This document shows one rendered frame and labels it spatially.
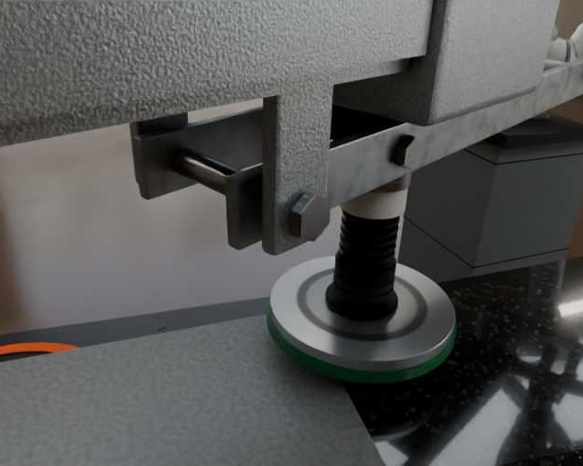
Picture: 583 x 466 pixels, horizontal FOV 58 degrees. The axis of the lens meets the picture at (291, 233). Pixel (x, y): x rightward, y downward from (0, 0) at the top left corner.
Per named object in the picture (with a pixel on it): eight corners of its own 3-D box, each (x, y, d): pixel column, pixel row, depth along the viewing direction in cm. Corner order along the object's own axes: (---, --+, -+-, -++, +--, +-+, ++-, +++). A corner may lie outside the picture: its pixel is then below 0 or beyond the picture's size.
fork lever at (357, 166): (276, 273, 32) (276, 199, 30) (117, 184, 44) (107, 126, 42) (622, 92, 76) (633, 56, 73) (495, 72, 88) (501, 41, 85)
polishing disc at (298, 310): (443, 394, 50) (445, 385, 49) (239, 339, 56) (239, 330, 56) (460, 282, 68) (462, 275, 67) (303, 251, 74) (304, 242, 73)
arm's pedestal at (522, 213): (373, 300, 218) (397, 106, 181) (471, 278, 235) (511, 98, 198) (448, 380, 177) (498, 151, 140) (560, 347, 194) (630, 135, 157)
